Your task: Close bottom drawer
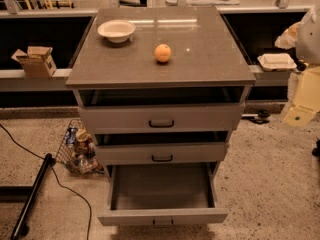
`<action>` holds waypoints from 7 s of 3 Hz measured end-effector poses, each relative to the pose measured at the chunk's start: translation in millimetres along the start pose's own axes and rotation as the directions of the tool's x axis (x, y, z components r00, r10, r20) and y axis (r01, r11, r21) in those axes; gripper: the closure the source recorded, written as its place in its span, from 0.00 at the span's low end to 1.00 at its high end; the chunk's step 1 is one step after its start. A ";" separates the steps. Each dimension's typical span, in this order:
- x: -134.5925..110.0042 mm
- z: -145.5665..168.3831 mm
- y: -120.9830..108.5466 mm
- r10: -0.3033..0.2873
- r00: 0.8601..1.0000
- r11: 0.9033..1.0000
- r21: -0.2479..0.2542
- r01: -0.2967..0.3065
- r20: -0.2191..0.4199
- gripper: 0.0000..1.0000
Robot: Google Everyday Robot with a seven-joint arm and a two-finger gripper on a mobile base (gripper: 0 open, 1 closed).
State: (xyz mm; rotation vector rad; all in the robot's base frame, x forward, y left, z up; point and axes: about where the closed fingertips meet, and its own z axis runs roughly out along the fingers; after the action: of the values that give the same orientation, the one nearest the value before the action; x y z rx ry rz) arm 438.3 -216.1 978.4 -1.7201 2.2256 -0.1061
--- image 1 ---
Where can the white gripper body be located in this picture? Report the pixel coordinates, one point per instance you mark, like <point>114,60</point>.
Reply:
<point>310,39</point>

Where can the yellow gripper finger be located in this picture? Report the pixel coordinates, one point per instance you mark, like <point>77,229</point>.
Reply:
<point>298,116</point>

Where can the grey bottom drawer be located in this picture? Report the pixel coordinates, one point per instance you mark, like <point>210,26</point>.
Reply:
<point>162,195</point>

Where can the grey drawer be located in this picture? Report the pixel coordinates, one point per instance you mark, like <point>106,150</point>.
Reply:
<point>162,195</point>
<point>161,109</point>
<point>163,147</point>

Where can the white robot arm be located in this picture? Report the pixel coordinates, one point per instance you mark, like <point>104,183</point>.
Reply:
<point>304,37</point>

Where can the grey top drawer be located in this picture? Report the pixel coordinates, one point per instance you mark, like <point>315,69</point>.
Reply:
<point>161,109</point>

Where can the grey drawer cabinet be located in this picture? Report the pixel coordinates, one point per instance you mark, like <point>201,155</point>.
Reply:
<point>204,53</point>

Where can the grey middle drawer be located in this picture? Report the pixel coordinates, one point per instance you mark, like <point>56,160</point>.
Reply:
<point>163,147</point>

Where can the black floor caster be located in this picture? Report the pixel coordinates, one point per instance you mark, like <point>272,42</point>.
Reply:
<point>261,117</point>

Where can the white takeout container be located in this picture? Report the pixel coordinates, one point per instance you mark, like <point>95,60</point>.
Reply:
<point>276,62</point>

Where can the orange fruit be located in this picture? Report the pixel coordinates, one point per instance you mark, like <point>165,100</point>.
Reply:
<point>162,53</point>

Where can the white paper bowl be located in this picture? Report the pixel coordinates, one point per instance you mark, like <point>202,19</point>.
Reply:
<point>116,31</point>

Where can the black metal stand leg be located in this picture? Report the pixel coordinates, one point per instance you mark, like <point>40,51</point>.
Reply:
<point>21,228</point>

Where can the open cardboard box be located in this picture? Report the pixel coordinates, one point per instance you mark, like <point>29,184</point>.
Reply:
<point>37,61</point>

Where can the wire basket with items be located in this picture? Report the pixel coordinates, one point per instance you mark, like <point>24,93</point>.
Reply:
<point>77,150</point>

